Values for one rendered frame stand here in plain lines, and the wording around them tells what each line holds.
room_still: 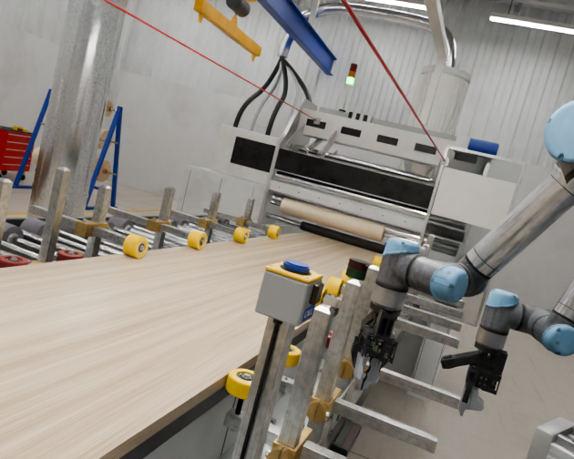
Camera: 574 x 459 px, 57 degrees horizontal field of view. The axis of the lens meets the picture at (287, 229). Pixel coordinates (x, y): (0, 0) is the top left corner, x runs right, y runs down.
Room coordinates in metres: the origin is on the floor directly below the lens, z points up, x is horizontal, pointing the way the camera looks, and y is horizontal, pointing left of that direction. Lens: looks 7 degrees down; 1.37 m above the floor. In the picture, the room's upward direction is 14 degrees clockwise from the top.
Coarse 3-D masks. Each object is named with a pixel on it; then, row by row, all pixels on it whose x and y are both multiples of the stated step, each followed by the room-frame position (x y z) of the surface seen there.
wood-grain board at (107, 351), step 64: (128, 256) 1.88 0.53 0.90; (192, 256) 2.15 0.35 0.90; (256, 256) 2.50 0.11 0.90; (320, 256) 2.99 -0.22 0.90; (0, 320) 1.07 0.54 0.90; (64, 320) 1.15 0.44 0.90; (128, 320) 1.25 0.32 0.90; (192, 320) 1.37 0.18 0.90; (256, 320) 1.51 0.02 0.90; (0, 384) 0.82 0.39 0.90; (64, 384) 0.87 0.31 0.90; (128, 384) 0.93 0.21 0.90; (192, 384) 1.00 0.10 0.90; (0, 448) 0.67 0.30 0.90; (64, 448) 0.70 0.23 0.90; (128, 448) 0.77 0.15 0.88
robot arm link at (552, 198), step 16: (560, 176) 1.08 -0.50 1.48; (544, 192) 1.09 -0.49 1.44; (560, 192) 1.07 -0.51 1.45; (528, 208) 1.11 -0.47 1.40; (544, 208) 1.09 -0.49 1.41; (560, 208) 1.08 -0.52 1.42; (512, 224) 1.12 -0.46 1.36; (528, 224) 1.10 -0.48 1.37; (544, 224) 1.10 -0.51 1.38; (480, 240) 1.18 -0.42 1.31; (496, 240) 1.14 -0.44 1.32; (512, 240) 1.12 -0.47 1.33; (528, 240) 1.12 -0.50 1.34; (464, 256) 1.20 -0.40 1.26; (480, 256) 1.15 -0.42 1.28; (496, 256) 1.14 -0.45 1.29; (512, 256) 1.14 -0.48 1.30; (480, 272) 1.15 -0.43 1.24; (496, 272) 1.16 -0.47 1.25; (480, 288) 1.19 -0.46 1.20
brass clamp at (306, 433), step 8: (304, 432) 1.06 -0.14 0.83; (312, 432) 1.08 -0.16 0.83; (304, 440) 1.03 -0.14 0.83; (272, 448) 0.98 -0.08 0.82; (280, 448) 0.97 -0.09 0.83; (288, 448) 0.98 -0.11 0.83; (296, 448) 0.99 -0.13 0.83; (272, 456) 0.97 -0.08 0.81; (280, 456) 0.96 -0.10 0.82; (288, 456) 0.96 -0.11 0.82; (296, 456) 0.99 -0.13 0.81
